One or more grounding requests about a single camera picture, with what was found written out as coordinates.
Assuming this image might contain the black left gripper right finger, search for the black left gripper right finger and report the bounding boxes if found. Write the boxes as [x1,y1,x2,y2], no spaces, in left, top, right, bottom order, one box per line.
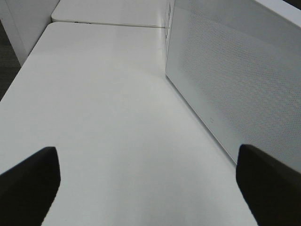
[236,144,301,226]

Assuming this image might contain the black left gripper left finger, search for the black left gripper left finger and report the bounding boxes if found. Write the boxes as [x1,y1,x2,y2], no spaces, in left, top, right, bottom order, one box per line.
[0,146,61,226]

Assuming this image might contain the white microwave door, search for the white microwave door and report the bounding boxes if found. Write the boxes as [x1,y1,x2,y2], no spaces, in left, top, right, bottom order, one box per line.
[166,0,301,170]

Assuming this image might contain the white microwave oven body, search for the white microwave oven body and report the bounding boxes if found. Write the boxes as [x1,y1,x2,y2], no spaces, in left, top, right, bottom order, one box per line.
[165,0,301,54]

